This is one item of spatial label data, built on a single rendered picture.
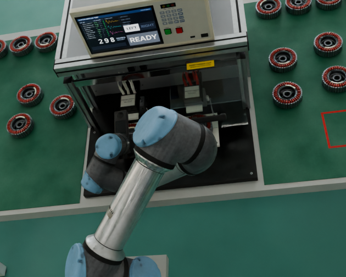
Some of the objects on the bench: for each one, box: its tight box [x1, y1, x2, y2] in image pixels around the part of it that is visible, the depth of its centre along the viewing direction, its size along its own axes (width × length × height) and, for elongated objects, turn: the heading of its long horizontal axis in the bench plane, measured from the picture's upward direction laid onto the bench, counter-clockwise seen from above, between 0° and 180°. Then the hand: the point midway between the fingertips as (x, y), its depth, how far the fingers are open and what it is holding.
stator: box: [314, 32, 343, 57], centre depth 198 cm, size 11×11×4 cm
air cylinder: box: [139, 96, 148, 115], centre depth 196 cm, size 5×8×6 cm
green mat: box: [243, 0, 346, 185], centre depth 193 cm, size 94×61×1 cm, turn 8°
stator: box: [16, 84, 43, 107], centre depth 215 cm, size 11×11×4 cm
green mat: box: [0, 32, 90, 212], centre depth 212 cm, size 94×61×1 cm, turn 8°
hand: (132, 136), depth 183 cm, fingers closed on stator, 13 cm apart
